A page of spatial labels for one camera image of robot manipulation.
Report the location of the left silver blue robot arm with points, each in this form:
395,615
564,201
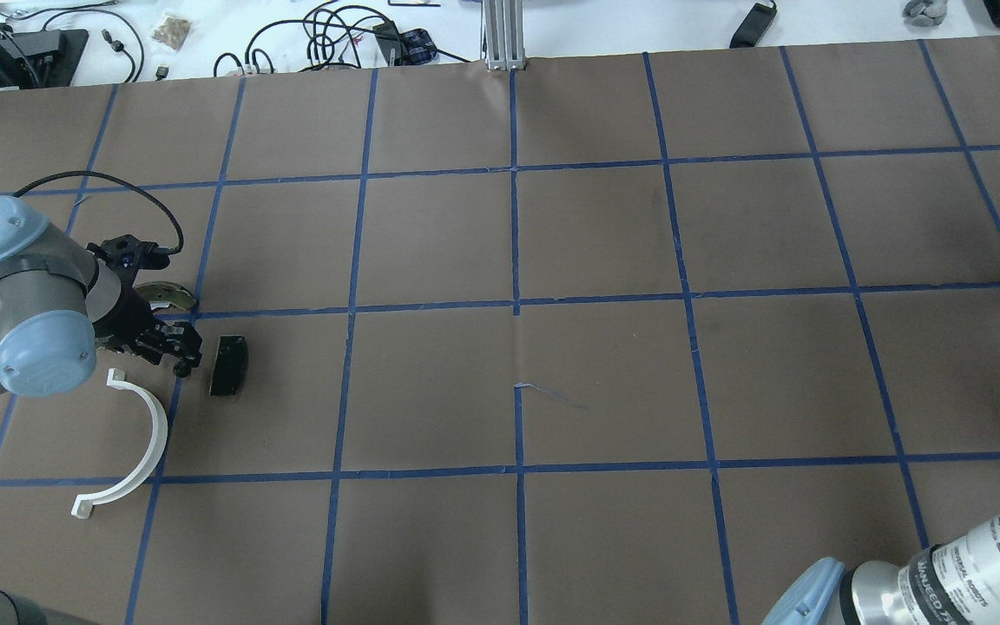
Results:
60,303

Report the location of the black power adapter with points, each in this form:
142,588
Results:
754,25

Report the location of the aluminium frame post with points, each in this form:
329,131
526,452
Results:
503,36

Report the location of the grey crumpled object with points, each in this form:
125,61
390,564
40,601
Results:
925,14

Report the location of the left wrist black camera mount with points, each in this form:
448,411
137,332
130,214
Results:
127,255

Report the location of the black brake pad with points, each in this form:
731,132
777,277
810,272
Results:
230,366

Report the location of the olive green brake shoe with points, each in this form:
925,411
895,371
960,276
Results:
166,295

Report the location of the white curved plastic bracket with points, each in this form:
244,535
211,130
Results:
137,456

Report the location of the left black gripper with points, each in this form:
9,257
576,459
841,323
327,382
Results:
124,314

